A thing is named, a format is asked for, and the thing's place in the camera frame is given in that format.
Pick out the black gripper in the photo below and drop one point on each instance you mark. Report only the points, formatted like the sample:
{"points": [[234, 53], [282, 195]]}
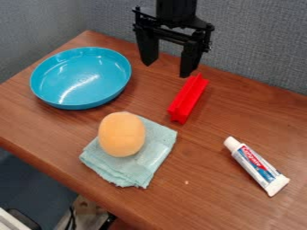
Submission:
{"points": [[171, 21]]}

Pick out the blue plastic plate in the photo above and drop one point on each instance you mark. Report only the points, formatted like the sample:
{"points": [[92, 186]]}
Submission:
{"points": [[80, 78]]}

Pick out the red plastic block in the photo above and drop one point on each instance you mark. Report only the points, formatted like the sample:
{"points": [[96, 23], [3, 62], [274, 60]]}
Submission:
{"points": [[187, 98]]}

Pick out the light blue folded cloth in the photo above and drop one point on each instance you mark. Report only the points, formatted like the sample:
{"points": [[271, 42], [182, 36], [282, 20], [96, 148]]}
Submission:
{"points": [[132, 171]]}

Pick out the white toothpaste tube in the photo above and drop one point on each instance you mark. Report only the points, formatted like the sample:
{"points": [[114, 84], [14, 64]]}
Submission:
{"points": [[259, 168]]}

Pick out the items under table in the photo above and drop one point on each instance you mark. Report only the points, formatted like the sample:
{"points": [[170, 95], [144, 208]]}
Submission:
{"points": [[83, 216]]}

